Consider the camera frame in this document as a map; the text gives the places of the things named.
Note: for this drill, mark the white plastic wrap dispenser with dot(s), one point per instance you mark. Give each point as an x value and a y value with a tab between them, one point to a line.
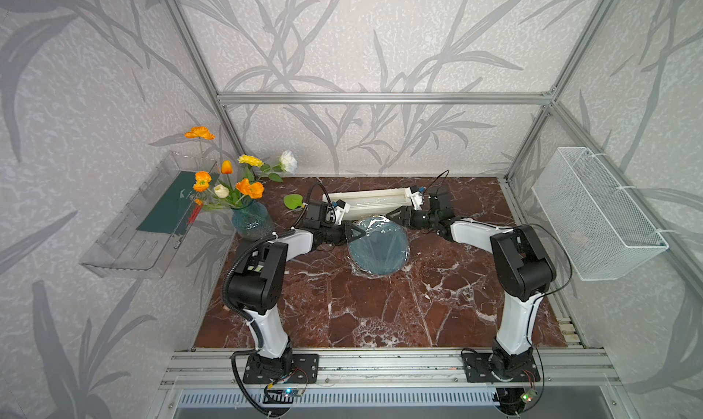
362	204

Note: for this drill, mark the blue glass vase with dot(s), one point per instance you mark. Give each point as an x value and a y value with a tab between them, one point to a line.
253	222

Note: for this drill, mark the clear acrylic wall shelf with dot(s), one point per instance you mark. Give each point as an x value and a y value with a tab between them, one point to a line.
141	242

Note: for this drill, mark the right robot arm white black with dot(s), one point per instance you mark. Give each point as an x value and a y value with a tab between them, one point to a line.
523	267

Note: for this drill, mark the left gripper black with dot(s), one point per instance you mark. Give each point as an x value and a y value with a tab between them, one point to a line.
346	229

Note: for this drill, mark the white wire mesh basket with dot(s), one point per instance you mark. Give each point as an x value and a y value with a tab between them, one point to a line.
604	232

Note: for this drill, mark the orange and white flower bouquet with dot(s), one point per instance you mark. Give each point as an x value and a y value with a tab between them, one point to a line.
250	187

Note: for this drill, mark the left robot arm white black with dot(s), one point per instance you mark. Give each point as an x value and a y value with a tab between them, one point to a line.
254	284

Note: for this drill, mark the aluminium frame rail front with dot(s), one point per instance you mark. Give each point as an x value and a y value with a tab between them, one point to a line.
375	368

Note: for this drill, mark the clear plastic wrap sheet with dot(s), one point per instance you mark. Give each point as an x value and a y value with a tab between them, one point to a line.
379	246

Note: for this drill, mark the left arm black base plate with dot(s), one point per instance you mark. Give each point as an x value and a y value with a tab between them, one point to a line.
295	368

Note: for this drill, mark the green notebook on shelf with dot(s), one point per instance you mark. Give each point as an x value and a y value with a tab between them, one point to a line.
176	210

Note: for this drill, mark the teal ceramic plate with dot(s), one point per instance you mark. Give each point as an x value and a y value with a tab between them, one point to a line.
379	248

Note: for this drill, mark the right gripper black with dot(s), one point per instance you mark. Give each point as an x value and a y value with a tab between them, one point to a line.
403	215

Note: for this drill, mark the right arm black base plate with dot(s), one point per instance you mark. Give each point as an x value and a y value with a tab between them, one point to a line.
497	367

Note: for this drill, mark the green toy shovel yellow handle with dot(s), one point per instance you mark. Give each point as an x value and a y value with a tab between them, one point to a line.
294	201

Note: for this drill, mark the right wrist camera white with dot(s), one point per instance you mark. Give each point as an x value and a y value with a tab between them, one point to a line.
416	196

